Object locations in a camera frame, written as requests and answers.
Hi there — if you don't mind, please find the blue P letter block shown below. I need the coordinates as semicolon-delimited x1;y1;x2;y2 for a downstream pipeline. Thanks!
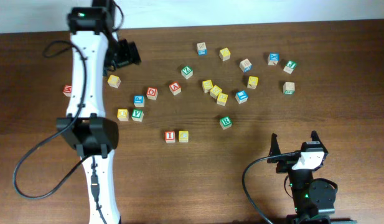
133;95;145;108

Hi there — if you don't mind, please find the green V letter block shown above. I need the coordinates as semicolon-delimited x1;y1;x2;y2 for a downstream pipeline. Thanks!
131;109;144;122

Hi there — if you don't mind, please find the green R letter block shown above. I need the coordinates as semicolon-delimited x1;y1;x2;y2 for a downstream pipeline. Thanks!
220;116;233;130

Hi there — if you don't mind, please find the red I letter block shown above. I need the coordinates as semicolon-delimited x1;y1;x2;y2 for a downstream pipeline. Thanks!
164;131;176;143

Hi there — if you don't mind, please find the yellow E cluster block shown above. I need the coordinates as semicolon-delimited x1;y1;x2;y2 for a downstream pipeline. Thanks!
217;93;228;106

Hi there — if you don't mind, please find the yellow cluster block left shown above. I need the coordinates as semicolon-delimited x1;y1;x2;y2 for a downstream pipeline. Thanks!
202;80;213;93

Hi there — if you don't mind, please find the yellow O letter block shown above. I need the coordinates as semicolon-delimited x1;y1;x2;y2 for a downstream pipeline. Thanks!
117;108;129;121

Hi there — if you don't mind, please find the blue X letter block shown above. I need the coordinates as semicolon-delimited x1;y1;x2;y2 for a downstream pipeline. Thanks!
268;52;279;65

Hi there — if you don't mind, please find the blue-sided block top centre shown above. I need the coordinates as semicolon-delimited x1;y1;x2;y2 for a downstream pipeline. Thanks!
197;42;207;55

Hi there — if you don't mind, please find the red Q letter block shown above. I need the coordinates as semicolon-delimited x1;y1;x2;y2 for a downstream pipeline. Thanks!
146;87;158;100

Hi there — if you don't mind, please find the red M letter block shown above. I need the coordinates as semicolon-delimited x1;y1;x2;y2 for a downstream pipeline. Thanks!
62;85;72;97

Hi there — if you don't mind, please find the blue I letter block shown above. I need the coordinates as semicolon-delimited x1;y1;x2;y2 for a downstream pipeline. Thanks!
235;90;248;104

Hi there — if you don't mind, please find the green-sided block far right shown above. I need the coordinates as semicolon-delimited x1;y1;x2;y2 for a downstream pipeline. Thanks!
283;82;295;95

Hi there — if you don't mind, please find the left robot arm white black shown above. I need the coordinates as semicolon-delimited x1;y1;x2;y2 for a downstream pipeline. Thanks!
56;0;141;224

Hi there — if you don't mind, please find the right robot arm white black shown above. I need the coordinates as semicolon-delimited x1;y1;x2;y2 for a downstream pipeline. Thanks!
268;131;338;223

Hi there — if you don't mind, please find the blue D sided block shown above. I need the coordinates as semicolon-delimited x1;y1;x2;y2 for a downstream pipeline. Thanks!
239;58;252;73

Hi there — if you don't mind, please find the yellow C letter block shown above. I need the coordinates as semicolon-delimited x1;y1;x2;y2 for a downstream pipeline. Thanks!
179;130;189;143

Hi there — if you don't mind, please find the yellow cluster block middle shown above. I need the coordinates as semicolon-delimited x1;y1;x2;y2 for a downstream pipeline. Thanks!
210;85;222;99

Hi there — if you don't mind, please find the green Z letter block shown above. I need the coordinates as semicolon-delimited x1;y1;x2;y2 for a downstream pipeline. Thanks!
181;66;193;79

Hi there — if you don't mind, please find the red A letter block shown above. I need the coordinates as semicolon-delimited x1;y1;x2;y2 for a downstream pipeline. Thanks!
169;82;182;95

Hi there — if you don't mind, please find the yellow block right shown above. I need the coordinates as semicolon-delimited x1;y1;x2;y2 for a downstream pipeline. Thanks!
247;76;259;89

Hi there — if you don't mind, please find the yellow block upper left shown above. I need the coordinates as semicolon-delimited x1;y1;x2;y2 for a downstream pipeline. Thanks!
107;75;121;88

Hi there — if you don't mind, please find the yellow block top centre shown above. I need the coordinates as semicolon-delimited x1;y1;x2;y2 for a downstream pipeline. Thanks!
219;47;231;61

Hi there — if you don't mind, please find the green J letter block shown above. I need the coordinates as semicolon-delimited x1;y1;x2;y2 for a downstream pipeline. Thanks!
283;60;297;74

